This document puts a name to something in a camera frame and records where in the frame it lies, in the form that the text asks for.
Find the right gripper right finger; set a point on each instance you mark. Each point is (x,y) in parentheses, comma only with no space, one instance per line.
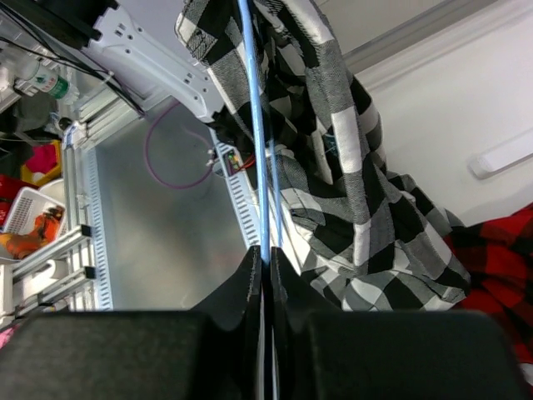
(304,328)

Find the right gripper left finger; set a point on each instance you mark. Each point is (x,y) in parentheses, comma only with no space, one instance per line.
(221,336)

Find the black white plaid shirt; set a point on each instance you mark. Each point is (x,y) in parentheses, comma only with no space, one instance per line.
(365,238)

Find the light blue wire hanger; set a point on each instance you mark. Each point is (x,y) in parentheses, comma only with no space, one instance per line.
(270,381)

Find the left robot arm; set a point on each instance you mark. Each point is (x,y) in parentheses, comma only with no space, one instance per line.
(108,35)

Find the red black plaid shirt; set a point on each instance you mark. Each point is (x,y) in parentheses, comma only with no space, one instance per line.
(498,256)

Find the white plastic basket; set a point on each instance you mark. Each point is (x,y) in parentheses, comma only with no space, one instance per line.
(34,221)

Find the clothes rack metal white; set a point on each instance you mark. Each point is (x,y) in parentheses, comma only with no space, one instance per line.
(502,156)

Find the plastic water bottle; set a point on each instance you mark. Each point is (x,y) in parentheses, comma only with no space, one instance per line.
(46,80)

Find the white slotted cable duct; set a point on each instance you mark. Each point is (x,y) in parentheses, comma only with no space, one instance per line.
(243,199)

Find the aluminium rail base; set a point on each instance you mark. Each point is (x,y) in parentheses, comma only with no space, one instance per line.
(72,272)

